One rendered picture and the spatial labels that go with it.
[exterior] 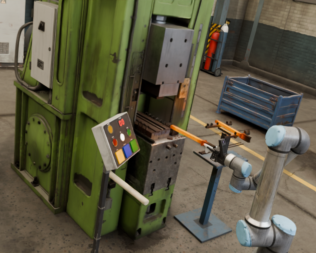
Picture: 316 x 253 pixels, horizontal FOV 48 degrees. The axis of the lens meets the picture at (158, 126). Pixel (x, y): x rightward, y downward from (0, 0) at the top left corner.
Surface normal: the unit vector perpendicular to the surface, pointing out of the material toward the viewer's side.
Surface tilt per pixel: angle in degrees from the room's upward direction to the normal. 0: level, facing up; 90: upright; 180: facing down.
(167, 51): 90
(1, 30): 90
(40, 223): 0
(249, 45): 90
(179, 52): 90
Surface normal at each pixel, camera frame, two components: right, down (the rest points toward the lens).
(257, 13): -0.80, 0.08
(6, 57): 0.58, 0.40
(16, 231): 0.17, -0.92
